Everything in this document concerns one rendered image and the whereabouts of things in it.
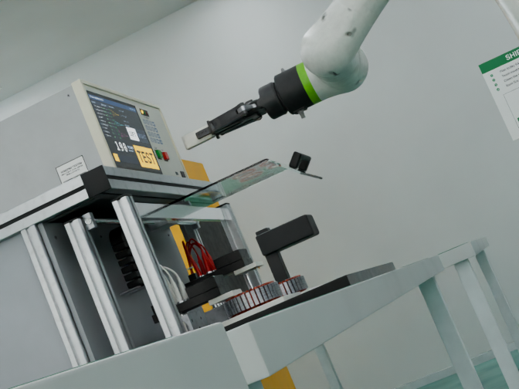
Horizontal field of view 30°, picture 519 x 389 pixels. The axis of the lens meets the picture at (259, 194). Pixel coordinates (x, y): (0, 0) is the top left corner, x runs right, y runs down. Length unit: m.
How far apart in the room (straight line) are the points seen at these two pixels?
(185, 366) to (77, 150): 1.50
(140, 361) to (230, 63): 7.16
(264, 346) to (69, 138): 1.11
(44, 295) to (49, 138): 0.32
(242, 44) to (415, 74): 1.35
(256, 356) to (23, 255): 1.01
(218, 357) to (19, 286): 1.36
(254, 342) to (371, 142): 6.39
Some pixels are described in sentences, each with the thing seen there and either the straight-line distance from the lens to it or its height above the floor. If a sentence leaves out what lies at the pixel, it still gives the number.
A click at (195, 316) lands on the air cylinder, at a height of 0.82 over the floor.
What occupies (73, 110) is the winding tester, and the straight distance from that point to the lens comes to 1.91.
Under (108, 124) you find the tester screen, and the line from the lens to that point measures 1.94.
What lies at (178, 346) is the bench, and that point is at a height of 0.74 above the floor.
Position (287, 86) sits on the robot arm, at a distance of 2.03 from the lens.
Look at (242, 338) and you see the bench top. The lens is 0.85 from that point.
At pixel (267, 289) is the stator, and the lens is 1.82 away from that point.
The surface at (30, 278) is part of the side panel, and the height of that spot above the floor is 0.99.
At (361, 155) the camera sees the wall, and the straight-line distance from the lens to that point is 7.22.
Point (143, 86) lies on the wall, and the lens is 7.73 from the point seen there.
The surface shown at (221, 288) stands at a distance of 1.86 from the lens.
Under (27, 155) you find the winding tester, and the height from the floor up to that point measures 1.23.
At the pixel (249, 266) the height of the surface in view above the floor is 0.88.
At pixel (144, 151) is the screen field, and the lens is 2.06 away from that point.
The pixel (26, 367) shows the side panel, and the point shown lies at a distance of 1.82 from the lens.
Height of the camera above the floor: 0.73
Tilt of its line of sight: 8 degrees up
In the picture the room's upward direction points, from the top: 23 degrees counter-clockwise
